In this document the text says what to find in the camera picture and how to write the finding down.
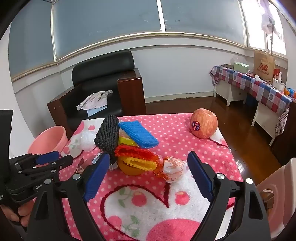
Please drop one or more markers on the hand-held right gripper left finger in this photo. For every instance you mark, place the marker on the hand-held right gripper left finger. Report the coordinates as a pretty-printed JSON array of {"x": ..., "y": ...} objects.
[{"x": 97, "y": 177}]

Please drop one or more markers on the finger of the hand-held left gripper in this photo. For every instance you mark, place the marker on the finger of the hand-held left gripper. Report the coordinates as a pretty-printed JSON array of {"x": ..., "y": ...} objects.
[
  {"x": 62, "y": 162},
  {"x": 48, "y": 156}
]

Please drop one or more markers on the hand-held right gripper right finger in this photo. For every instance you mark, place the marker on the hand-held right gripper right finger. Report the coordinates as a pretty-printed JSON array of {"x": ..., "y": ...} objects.
[{"x": 200, "y": 178}]

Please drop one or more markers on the pink plastic bucket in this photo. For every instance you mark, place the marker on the pink plastic bucket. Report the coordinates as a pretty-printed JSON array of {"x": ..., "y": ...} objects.
[{"x": 48, "y": 139}]

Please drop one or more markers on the white and orange wrapper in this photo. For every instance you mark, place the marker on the white and orange wrapper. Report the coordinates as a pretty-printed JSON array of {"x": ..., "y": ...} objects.
[{"x": 172, "y": 169}]

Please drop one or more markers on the clear plastic bag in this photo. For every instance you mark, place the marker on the clear plastic bag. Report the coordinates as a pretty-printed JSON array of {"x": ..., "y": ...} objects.
[{"x": 87, "y": 140}]

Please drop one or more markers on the yellow foam fruit net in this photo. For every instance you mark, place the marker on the yellow foam fruit net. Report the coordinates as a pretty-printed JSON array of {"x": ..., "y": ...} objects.
[{"x": 138, "y": 163}]

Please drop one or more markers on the black foam fruit net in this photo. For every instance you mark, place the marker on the black foam fruit net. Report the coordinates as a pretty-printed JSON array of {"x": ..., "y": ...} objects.
[{"x": 107, "y": 134}]

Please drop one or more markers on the red foam fruit net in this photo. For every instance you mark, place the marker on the red foam fruit net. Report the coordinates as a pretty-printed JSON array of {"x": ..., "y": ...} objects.
[{"x": 134, "y": 151}]

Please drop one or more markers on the yellow snack wrapper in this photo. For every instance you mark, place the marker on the yellow snack wrapper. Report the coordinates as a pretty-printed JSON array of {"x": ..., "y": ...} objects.
[{"x": 126, "y": 141}]

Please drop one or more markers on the blue foam fruit net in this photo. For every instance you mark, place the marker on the blue foam fruit net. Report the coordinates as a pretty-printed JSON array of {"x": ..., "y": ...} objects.
[{"x": 138, "y": 134}]

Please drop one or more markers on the person's left hand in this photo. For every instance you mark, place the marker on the person's left hand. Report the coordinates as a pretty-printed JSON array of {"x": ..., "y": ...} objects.
[{"x": 24, "y": 213}]

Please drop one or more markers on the pink polka dot blanket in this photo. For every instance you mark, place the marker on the pink polka dot blanket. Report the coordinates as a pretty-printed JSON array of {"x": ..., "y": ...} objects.
[{"x": 161, "y": 139}]

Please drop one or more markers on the red apple with sticker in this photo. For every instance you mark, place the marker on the red apple with sticker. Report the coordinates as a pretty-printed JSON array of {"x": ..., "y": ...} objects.
[{"x": 205, "y": 122}]

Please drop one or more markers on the light blue paper sheet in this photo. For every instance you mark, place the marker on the light blue paper sheet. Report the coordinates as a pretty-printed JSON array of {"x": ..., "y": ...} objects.
[{"x": 94, "y": 111}]

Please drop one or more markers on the patterned white cloth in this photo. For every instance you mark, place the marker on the patterned white cloth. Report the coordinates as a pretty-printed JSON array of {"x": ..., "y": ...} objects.
[{"x": 93, "y": 100}]

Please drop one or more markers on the pink plastic stool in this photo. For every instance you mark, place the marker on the pink plastic stool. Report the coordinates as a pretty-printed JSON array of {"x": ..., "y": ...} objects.
[{"x": 284, "y": 185}]

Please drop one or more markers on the white desk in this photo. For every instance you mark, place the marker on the white desk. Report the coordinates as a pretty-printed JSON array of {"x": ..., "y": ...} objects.
[{"x": 229, "y": 92}]

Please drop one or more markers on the dark wooden cabinet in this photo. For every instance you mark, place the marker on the dark wooden cabinet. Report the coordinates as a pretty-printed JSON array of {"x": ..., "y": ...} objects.
[{"x": 286, "y": 143}]

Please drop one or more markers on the black leather armchair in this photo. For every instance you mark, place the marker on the black leather armchair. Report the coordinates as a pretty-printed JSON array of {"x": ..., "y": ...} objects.
[{"x": 101, "y": 76}]

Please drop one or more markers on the grey flat box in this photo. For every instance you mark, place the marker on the grey flat box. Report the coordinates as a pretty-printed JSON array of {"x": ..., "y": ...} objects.
[{"x": 227, "y": 65}]

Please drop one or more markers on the green box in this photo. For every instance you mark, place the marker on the green box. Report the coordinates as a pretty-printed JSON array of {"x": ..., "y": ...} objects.
[{"x": 240, "y": 67}]

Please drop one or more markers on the white container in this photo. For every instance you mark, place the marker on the white container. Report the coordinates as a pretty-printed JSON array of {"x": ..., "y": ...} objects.
[{"x": 278, "y": 84}]

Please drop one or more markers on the orange and blue toy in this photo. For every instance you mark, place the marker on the orange and blue toy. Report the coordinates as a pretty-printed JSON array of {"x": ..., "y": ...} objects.
[{"x": 289, "y": 91}]

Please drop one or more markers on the brown paper bag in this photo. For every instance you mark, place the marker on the brown paper bag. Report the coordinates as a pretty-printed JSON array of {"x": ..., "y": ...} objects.
[{"x": 263, "y": 67}]

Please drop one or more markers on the frosted glass window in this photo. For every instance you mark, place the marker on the frosted glass window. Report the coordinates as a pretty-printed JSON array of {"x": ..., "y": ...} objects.
[{"x": 104, "y": 23}]

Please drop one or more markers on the hanging clothes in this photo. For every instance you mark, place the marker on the hanging clothes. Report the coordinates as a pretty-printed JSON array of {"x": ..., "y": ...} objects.
[{"x": 268, "y": 23}]

